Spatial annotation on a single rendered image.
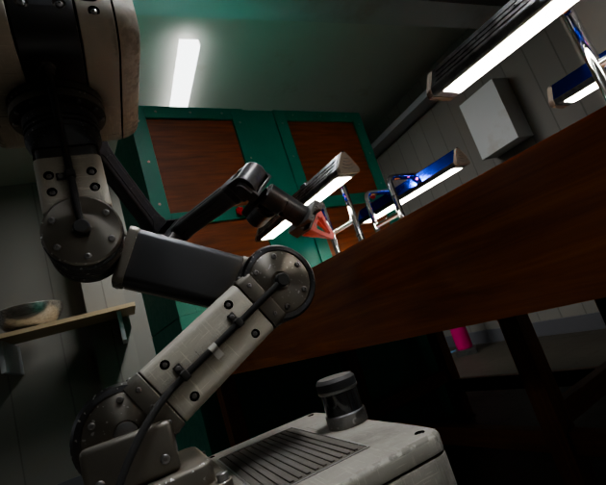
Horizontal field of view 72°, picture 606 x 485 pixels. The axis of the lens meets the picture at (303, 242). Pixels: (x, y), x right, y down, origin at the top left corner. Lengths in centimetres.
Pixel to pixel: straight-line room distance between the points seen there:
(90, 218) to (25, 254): 362
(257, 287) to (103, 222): 24
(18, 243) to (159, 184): 258
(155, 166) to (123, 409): 141
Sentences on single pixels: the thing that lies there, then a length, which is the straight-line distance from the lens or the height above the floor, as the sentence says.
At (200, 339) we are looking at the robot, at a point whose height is 68.
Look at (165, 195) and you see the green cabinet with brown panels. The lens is 188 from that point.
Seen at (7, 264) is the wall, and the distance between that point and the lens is 429.
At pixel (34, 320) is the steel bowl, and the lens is 354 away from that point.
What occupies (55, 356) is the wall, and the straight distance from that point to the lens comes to 408.
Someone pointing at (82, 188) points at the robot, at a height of 94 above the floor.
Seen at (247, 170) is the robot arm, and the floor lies 103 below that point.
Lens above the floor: 64
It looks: 11 degrees up
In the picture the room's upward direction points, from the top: 18 degrees counter-clockwise
